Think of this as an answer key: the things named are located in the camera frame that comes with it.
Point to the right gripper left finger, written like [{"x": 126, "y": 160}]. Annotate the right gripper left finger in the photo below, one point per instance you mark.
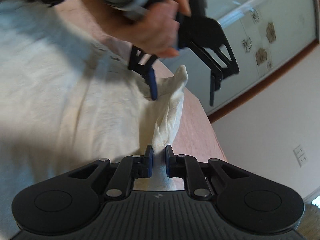
[{"x": 127, "y": 171}]

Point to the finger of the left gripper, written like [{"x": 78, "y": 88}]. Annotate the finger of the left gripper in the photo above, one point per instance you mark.
[
  {"x": 146, "y": 70},
  {"x": 215, "y": 83}
]

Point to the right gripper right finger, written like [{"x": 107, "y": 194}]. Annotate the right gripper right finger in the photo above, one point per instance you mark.
[{"x": 187, "y": 168}]

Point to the cream white pants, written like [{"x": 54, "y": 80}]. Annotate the cream white pants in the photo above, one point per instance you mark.
[{"x": 67, "y": 100}]

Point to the person's left hand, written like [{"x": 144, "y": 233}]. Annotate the person's left hand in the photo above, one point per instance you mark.
[{"x": 155, "y": 33}]

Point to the pink bed blanket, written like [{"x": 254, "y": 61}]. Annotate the pink bed blanket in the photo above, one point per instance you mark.
[{"x": 195, "y": 136}]

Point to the white wall socket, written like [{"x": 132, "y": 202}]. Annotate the white wall socket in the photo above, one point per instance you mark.
[{"x": 300, "y": 155}]

